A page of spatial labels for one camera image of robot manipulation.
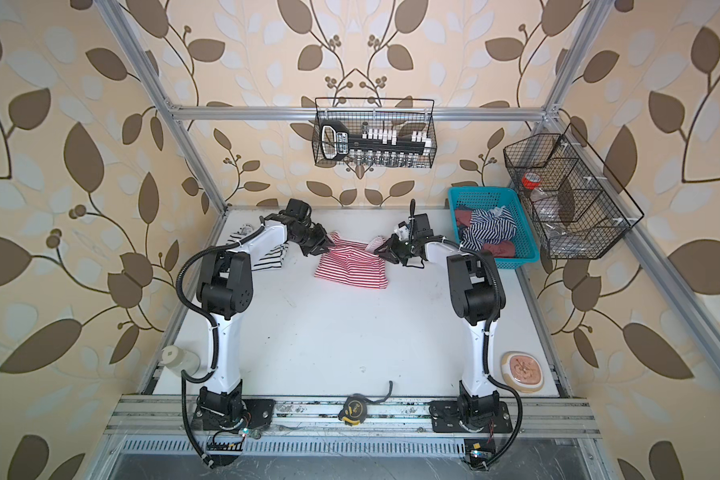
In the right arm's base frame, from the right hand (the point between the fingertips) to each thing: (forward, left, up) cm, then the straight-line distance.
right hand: (377, 253), depth 99 cm
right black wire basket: (-5, -53, +24) cm, 58 cm away
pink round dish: (-38, -37, -4) cm, 53 cm away
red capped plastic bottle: (-9, -42, +27) cm, 51 cm away
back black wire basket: (+27, -9, +30) cm, 41 cm away
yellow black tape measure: (-45, +8, -3) cm, 46 cm away
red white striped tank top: (-2, +8, -2) cm, 9 cm away
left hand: (+4, +14, +3) cm, 15 cm away
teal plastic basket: (+25, -44, +1) cm, 51 cm away
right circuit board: (-54, -22, -8) cm, 59 cm away
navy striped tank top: (+12, -41, -1) cm, 43 cm away
